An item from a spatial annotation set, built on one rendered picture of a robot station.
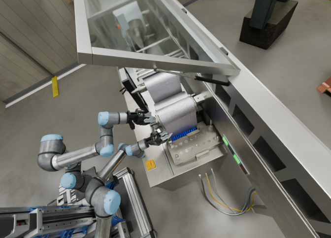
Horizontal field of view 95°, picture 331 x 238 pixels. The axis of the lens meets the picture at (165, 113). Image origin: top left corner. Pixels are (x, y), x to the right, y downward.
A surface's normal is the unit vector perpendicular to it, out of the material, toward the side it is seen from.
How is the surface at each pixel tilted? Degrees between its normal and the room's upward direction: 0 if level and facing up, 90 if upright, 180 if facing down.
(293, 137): 0
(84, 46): 35
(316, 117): 0
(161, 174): 0
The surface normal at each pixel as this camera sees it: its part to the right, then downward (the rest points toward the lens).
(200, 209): -0.22, -0.48
